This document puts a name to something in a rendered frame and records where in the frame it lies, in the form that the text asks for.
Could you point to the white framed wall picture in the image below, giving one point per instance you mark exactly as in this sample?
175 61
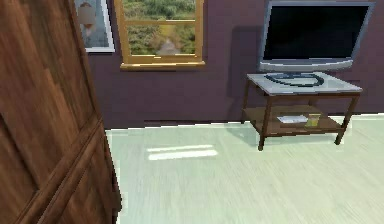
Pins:
96 30

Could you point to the brown wooden room door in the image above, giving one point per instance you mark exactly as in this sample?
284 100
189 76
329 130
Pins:
46 126

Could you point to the grey flat screen television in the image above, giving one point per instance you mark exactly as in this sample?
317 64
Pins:
313 33

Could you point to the yellow wooden framed window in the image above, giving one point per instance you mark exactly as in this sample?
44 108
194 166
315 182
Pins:
160 33

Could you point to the brown glass topped television table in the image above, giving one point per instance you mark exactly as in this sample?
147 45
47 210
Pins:
300 128

